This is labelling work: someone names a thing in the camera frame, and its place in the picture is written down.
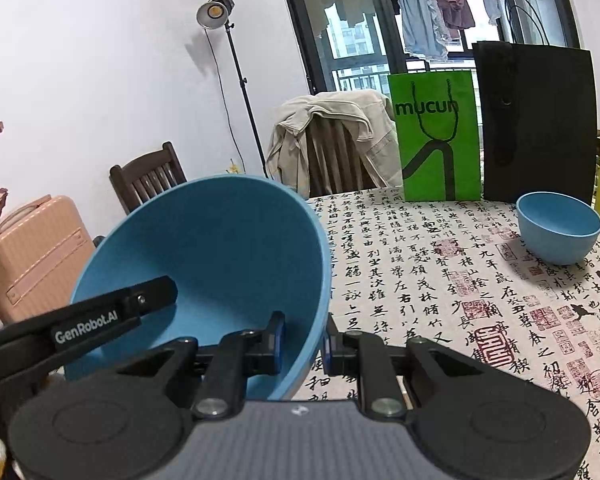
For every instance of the black framed glass door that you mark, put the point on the black framed glass door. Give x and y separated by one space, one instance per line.
300 35

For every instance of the pink hard suitcase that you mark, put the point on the pink hard suitcase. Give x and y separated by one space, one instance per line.
30 260

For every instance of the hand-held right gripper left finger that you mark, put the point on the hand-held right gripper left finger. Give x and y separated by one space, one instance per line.
279 342

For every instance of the yellow flower branch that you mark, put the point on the yellow flower branch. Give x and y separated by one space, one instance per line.
236 167

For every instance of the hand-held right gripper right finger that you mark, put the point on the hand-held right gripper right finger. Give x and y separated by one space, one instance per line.
328 350

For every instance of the dark wooden chair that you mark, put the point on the dark wooden chair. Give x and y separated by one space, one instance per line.
145 161
335 160

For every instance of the green paper bag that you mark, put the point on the green paper bag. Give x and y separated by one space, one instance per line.
467 160

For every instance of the light blue hanging garment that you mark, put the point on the light blue hanging garment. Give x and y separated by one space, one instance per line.
420 10

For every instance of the black paper bag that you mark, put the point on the black paper bag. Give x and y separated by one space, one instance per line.
540 135

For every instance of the calligraphy print tablecloth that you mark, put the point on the calligraphy print tablecloth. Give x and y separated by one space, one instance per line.
430 310

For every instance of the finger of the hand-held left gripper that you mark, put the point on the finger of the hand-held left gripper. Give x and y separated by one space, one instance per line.
155 295

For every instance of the blue bowl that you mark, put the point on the blue bowl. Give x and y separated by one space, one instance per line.
560 240
205 260

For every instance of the studio light on stand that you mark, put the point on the studio light on stand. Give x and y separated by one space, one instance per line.
212 10

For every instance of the beige jacket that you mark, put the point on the beige jacket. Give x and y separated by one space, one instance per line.
290 130

